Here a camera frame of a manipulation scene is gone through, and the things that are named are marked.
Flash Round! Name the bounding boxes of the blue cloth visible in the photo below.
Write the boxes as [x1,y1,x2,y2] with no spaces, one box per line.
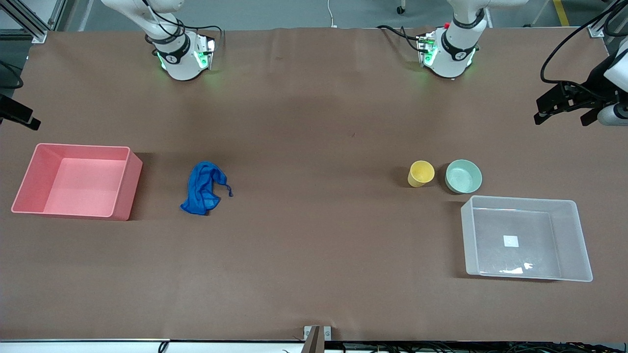
[180,161,234,216]

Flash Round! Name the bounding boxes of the clear plastic bin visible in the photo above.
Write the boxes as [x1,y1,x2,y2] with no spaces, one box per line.
[460,195,593,282]

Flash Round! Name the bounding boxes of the pink plastic bin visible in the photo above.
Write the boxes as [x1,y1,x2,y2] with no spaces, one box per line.
[11,143,143,221]

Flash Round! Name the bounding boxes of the aluminium frame profile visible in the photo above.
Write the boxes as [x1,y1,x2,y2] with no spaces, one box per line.
[0,0,67,45]
[588,0,621,39]

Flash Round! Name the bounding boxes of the metal bracket with post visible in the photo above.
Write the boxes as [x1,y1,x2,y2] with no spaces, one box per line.
[303,326,332,353]

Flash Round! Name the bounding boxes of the black right base cable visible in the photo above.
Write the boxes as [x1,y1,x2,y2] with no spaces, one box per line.
[142,0,225,47]

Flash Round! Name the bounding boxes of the black base cable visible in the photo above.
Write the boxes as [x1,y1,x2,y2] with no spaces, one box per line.
[142,0,225,47]
[376,25,425,52]

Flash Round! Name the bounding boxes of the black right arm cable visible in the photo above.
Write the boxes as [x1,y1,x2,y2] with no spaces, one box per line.
[0,61,24,90]

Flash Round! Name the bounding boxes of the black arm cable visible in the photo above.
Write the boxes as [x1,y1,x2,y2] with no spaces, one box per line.
[0,61,24,90]
[540,0,628,101]

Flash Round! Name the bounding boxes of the black left base cable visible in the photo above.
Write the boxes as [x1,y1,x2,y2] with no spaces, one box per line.
[376,25,425,52]

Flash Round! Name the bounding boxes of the brown table cover sheet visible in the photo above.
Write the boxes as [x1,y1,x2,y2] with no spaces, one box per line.
[0,27,628,343]

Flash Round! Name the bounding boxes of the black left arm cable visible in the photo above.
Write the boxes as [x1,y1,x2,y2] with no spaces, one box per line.
[540,0,628,101]

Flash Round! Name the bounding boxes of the yellow cup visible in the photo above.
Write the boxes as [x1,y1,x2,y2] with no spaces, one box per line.
[407,160,435,188]

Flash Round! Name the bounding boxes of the pale green bowl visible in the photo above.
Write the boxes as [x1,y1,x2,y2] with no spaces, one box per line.
[445,159,483,194]

